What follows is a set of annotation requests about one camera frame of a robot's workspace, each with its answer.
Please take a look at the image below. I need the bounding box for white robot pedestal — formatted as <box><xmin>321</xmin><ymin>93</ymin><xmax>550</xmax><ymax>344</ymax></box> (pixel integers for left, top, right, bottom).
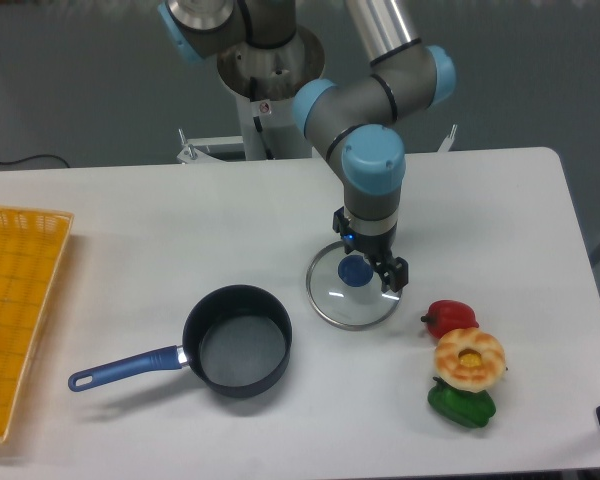
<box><xmin>217</xmin><ymin>26</ymin><xmax>325</xmax><ymax>160</ymax></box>

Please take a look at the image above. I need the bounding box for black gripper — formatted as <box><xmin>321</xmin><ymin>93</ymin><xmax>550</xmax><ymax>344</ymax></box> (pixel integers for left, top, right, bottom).
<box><xmin>333</xmin><ymin>208</ymin><xmax>409</xmax><ymax>292</ymax></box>

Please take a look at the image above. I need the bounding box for left white table bracket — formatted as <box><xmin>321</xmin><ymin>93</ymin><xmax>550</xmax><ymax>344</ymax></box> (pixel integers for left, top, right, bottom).
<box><xmin>177</xmin><ymin>128</ymin><xmax>200</xmax><ymax>165</ymax></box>

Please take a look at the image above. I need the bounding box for glass lid blue knob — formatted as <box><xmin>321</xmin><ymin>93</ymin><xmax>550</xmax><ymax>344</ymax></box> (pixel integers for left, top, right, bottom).
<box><xmin>305</xmin><ymin>242</ymin><xmax>401</xmax><ymax>331</ymax></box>

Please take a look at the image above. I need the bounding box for yellow plastic basket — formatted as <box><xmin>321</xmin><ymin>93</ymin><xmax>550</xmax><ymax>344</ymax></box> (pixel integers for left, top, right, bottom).
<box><xmin>0</xmin><ymin>206</ymin><xmax>74</xmax><ymax>443</ymax></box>

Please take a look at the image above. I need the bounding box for toy bread ring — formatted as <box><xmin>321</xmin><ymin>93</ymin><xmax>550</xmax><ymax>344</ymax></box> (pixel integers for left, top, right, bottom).
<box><xmin>433</xmin><ymin>327</ymin><xmax>508</xmax><ymax>393</ymax></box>

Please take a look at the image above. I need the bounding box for right white table bracket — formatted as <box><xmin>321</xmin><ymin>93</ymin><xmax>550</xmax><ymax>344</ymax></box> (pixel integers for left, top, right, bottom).
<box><xmin>437</xmin><ymin>123</ymin><xmax>458</xmax><ymax>153</ymax></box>

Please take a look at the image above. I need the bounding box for dark blue saucepan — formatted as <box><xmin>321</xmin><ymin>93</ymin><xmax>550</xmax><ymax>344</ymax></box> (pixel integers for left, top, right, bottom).
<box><xmin>68</xmin><ymin>285</ymin><xmax>293</xmax><ymax>398</ymax></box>

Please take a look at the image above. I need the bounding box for white table bracket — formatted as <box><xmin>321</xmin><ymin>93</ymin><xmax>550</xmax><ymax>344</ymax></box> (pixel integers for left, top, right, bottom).
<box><xmin>437</xmin><ymin>123</ymin><xmax>458</xmax><ymax>153</ymax></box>
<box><xmin>177</xmin><ymin>128</ymin><xmax>200</xmax><ymax>165</ymax></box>

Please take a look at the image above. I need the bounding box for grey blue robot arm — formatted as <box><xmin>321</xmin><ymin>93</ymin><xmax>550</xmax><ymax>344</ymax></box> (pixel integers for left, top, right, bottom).
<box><xmin>158</xmin><ymin>1</ymin><xmax>456</xmax><ymax>292</ymax></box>

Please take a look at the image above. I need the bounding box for black cable on floor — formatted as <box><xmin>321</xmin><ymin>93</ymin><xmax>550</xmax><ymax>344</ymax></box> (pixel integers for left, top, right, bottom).
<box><xmin>0</xmin><ymin>154</ymin><xmax>72</xmax><ymax>169</ymax></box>

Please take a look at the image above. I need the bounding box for red toy bell pepper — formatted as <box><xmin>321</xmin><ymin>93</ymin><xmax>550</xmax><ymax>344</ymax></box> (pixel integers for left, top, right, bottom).
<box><xmin>421</xmin><ymin>299</ymin><xmax>479</xmax><ymax>339</ymax></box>

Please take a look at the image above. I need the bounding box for green toy bell pepper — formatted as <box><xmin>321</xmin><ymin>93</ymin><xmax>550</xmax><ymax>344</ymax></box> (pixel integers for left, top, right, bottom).
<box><xmin>427</xmin><ymin>377</ymin><xmax>497</xmax><ymax>429</ymax></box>

